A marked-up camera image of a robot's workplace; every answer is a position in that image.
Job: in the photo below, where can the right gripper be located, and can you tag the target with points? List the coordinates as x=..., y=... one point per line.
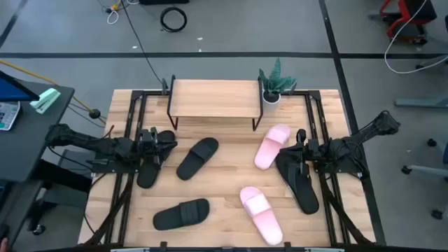
x=308, y=148

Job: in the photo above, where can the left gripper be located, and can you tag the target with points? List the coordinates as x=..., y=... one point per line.
x=147, y=141

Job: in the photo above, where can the pink slide sandal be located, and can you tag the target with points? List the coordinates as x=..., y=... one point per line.
x=260, y=214
x=272, y=147

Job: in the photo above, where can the black flip-flop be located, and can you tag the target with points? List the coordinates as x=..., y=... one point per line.
x=147, y=175
x=304, y=196

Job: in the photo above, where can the black slide sandal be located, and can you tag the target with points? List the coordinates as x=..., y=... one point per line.
x=197, y=158
x=181, y=214

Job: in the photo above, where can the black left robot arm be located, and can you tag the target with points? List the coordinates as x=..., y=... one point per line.
x=84, y=141

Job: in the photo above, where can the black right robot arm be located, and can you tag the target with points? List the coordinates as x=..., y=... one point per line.
x=350, y=143

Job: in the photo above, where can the green plant in white pot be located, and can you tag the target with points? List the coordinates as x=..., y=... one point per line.
x=276, y=80

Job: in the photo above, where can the mint green stapler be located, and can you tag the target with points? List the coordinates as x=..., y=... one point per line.
x=45, y=100

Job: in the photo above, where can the office chair with casters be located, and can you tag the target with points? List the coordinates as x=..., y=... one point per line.
x=423, y=170

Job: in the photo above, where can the dark grey side desk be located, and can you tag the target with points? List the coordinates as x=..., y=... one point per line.
x=31, y=147

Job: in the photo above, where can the grey desk foot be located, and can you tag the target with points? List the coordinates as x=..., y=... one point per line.
x=420, y=102

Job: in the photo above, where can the white calculator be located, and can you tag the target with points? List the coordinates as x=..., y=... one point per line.
x=8, y=115

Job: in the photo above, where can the monitor with blue screen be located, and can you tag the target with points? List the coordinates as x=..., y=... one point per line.
x=14, y=89

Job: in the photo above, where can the grey chair leg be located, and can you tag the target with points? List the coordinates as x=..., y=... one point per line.
x=432, y=62

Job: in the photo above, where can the person's hand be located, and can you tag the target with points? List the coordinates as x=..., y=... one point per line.
x=3, y=245

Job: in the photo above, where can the red and black cart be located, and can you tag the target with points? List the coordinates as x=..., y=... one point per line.
x=420, y=8

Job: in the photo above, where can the black metal table frame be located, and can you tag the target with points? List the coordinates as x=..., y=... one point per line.
x=150, y=93

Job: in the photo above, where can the black frame bracket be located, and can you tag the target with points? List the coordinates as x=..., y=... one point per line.
x=163, y=246
x=164, y=87
x=293, y=89
x=287, y=246

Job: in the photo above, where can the wooden shelf with black frame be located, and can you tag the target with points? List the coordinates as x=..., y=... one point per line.
x=213, y=98

